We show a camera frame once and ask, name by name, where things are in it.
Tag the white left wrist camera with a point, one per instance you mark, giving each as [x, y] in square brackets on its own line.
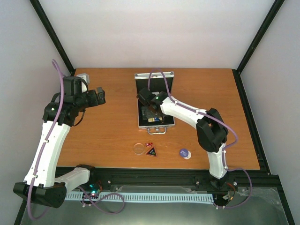
[85, 77]

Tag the red dice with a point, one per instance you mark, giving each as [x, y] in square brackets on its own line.
[149, 144]

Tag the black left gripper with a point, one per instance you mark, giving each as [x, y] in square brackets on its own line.
[95, 101]

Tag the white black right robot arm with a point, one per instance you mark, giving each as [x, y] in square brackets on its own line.
[211, 130]

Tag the aluminium poker case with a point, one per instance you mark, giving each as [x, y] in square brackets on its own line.
[157, 82]

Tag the purple round blind button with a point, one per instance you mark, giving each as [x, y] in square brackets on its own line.
[180, 152]

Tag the light blue cable duct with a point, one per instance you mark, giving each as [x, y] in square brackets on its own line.
[154, 198]

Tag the black aluminium frame rail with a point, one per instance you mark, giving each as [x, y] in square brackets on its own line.
[198, 180]

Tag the white round button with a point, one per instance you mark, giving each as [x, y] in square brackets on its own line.
[189, 155]

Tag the clear round dealer button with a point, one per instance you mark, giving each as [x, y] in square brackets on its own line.
[138, 148]

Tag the blue gold card deck box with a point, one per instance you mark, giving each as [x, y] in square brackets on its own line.
[155, 119]

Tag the red black triangular chip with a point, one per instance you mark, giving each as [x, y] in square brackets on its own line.
[151, 152]

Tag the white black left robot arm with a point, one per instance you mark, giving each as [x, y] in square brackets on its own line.
[40, 186]

